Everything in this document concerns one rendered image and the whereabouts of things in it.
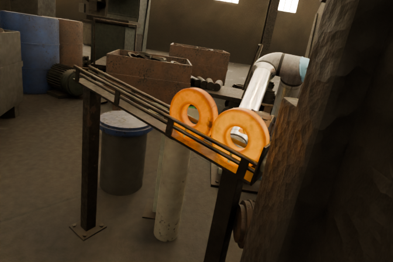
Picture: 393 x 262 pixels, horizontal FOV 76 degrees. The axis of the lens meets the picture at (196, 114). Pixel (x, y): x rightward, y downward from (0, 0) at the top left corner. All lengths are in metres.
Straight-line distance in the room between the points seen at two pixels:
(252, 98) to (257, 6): 11.65
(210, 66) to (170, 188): 3.43
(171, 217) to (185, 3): 11.64
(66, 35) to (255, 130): 3.46
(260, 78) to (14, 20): 2.82
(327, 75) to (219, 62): 4.21
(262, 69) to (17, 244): 1.31
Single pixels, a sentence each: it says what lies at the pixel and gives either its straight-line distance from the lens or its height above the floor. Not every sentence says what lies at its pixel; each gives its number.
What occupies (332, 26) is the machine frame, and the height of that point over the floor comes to 0.96.
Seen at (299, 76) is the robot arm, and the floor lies 0.83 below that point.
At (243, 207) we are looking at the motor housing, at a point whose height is 0.52.
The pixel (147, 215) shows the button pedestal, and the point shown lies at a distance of 1.46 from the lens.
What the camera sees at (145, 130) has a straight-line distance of 1.40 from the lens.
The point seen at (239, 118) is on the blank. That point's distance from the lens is 0.64.
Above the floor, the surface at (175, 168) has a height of 0.39.
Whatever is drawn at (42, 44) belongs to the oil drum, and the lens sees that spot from 3.45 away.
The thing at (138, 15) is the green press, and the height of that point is 1.16.
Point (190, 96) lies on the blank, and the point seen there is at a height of 0.77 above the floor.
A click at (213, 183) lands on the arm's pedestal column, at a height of 0.02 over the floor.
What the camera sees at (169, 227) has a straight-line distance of 1.29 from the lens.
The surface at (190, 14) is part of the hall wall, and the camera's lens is 12.42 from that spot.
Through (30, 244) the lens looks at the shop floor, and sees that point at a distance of 1.39.
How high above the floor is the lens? 0.94
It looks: 17 degrees down
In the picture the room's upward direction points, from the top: 9 degrees clockwise
